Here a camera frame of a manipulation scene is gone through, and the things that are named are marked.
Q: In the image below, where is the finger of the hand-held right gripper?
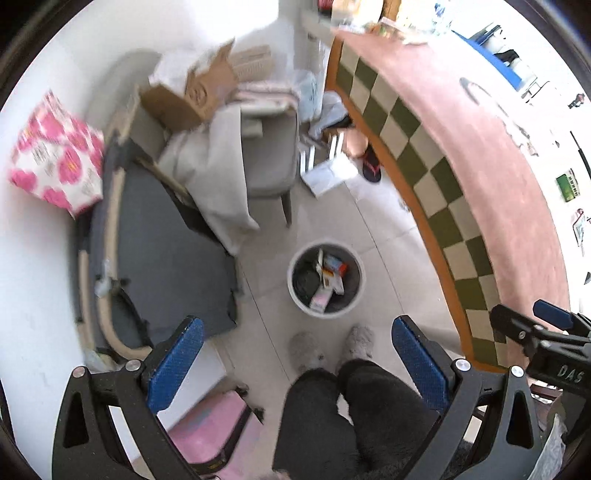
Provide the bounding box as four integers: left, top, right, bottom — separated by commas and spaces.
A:
532, 298, 591, 332
490, 303, 591, 357

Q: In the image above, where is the black red slipper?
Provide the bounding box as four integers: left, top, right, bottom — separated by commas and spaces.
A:
362, 143, 383, 184

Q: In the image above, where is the white router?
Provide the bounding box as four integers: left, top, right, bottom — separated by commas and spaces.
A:
298, 129, 359, 198

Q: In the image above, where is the pink stool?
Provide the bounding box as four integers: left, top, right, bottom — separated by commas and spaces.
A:
166, 385, 265, 468

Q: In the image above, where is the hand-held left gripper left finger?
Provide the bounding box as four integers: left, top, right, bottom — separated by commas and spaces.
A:
52, 315, 206, 480

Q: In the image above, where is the white trash bin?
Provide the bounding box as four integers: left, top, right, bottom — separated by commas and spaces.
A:
286, 241, 365, 320

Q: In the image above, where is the pink brown tablecloth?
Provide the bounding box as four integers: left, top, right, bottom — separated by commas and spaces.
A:
339, 25, 574, 319

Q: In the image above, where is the striped folded cloth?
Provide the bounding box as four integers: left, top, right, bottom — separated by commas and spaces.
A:
231, 44, 298, 114

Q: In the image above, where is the white plastic bag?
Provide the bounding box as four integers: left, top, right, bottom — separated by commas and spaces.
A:
538, 413, 571, 480

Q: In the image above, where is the green chequered table cloth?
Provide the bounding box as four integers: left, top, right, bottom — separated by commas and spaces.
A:
333, 44, 509, 366

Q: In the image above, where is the pink floral bag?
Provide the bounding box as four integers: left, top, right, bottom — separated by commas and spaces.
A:
7, 90, 106, 220

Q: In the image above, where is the green box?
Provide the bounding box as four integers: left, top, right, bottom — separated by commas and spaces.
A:
555, 170, 584, 203

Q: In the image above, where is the cardboard box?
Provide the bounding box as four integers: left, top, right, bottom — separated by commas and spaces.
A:
139, 39, 241, 133

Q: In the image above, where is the silver foil packet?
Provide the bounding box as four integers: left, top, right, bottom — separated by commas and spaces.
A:
573, 209, 591, 251

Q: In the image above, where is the grey fuzzy slipper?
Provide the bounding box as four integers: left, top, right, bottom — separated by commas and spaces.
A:
288, 331, 327, 371
344, 325, 376, 361

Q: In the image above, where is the person's right trouser leg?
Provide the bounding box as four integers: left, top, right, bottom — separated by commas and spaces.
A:
337, 359, 468, 480

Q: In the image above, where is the wooden dining table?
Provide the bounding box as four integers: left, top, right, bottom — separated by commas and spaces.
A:
324, 34, 509, 376

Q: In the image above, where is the white cloth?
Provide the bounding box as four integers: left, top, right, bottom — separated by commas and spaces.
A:
156, 48, 262, 256

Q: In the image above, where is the person's left trouser leg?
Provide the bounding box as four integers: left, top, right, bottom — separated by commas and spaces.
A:
272, 367, 366, 475

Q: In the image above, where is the person's trouser leg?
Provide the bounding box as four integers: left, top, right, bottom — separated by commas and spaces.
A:
272, 367, 366, 475
337, 359, 468, 480

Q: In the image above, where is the dark grey lounge chair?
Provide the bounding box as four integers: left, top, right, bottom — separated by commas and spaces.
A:
75, 124, 242, 363

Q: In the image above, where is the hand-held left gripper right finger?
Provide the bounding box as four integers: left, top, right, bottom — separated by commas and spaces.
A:
392, 315, 544, 480

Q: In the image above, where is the grey upholstered chair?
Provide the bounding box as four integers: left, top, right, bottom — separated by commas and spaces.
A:
231, 99, 302, 228

